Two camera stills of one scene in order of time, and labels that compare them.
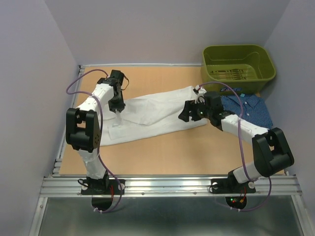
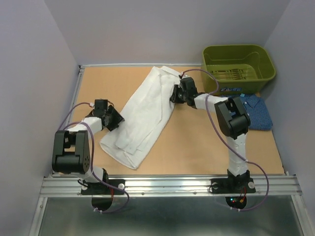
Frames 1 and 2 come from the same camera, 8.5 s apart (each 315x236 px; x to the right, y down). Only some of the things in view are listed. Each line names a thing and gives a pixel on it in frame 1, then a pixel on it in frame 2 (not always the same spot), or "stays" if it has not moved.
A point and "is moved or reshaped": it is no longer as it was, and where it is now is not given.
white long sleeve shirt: x=145 y=116 is moved or reshaped
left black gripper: x=120 y=105 -> x=118 y=119
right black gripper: x=189 y=109 -> x=173 y=97
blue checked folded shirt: x=255 y=109 stays
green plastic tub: x=248 y=68 stays
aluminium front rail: x=58 y=186 stays
